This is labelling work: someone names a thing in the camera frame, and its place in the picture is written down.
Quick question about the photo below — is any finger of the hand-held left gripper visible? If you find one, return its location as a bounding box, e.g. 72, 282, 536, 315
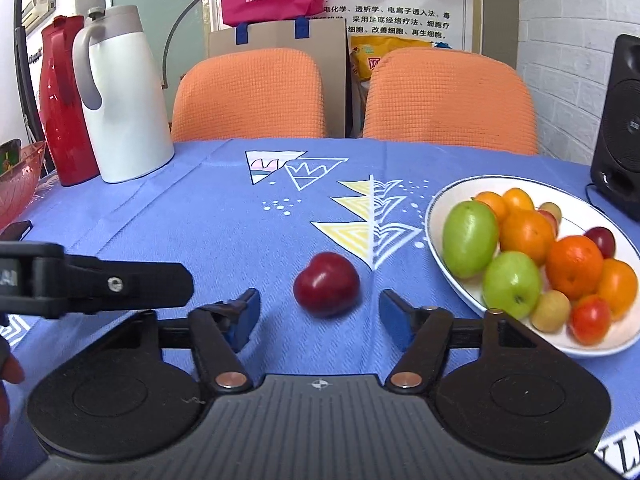
61, 254, 195, 314

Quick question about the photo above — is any white air conditioner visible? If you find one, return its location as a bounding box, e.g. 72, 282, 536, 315
20, 0, 57, 28

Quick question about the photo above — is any green apple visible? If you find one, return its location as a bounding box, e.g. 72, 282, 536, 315
482, 251, 543, 321
442, 200, 500, 280

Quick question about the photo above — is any black speaker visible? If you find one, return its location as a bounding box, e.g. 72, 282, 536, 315
590, 34, 640, 221

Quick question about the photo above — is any black pole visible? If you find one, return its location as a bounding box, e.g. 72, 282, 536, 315
14, 0, 47, 171

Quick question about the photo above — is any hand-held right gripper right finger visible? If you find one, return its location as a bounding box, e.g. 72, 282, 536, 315
378, 290, 563, 395

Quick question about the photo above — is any black smartphone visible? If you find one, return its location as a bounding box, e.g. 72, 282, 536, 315
0, 220, 33, 242

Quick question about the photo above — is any orange chair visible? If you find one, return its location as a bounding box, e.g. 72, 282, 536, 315
362, 48, 540, 156
170, 48, 327, 142

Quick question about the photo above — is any green patterned box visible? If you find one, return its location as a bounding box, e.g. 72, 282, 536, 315
0, 139, 23, 177

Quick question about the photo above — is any wall poster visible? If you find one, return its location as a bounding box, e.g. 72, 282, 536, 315
200, 0, 481, 55

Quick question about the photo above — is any blue printed tablecloth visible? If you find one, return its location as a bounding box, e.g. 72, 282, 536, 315
0, 137, 640, 480

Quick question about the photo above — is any dark red plum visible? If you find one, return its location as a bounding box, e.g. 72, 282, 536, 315
583, 226, 616, 259
293, 252, 361, 318

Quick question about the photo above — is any white thermos jug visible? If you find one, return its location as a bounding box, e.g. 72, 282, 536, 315
72, 5, 176, 184

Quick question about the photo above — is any pink glass bowl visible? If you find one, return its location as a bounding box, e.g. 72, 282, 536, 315
0, 141, 47, 231

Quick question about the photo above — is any small yellow plum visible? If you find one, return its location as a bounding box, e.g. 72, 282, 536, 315
539, 202, 562, 237
530, 290, 572, 333

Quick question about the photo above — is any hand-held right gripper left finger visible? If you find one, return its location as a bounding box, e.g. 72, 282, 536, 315
75, 289, 262, 395

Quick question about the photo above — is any yellow plastic bag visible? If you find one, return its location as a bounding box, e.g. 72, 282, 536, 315
350, 35, 436, 138

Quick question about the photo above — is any red thermos jug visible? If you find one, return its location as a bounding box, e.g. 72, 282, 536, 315
39, 15, 101, 187

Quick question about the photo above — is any orange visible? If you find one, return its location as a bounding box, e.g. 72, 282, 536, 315
597, 258, 639, 320
475, 191, 508, 222
500, 209, 557, 267
545, 235, 604, 301
501, 187, 536, 213

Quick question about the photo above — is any cardboard box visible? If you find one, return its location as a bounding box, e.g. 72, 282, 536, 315
207, 19, 351, 138

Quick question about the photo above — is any small red plum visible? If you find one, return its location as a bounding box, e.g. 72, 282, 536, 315
568, 294, 612, 346

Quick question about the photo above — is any person's left hand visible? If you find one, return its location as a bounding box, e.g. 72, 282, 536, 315
0, 337, 26, 426

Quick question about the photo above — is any white plate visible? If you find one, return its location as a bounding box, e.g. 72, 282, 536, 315
425, 175, 640, 358

